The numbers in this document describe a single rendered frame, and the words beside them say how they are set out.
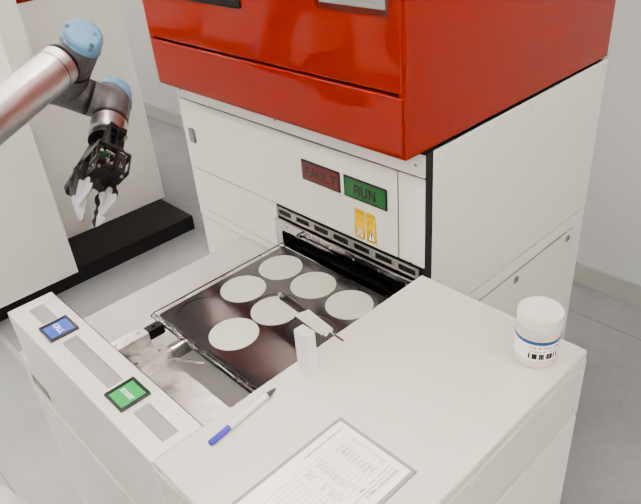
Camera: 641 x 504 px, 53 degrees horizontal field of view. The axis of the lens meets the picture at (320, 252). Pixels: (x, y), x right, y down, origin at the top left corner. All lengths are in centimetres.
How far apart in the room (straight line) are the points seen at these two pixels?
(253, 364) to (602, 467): 137
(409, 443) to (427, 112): 55
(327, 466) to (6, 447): 181
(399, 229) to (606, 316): 170
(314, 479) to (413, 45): 67
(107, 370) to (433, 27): 80
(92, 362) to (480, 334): 68
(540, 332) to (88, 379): 75
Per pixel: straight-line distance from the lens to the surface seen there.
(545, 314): 106
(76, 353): 126
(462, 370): 109
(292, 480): 94
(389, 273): 135
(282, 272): 145
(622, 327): 283
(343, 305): 133
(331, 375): 108
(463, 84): 123
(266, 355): 123
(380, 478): 93
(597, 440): 236
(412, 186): 122
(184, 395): 122
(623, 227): 283
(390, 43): 109
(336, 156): 134
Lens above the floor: 170
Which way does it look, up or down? 32 degrees down
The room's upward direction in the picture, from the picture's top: 5 degrees counter-clockwise
